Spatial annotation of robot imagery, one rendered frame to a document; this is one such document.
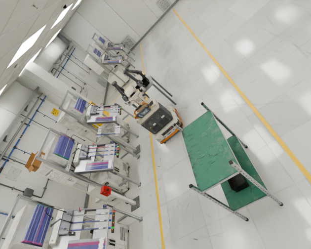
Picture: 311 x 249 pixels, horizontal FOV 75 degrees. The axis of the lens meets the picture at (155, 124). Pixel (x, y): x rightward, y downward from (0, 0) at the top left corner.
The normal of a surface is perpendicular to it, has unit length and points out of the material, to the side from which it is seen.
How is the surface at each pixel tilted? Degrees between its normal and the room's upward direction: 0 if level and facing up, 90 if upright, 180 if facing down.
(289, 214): 0
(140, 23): 90
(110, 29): 90
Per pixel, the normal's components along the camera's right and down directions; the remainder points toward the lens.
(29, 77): 0.09, 0.63
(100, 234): 0.05, -0.77
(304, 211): -0.69, -0.51
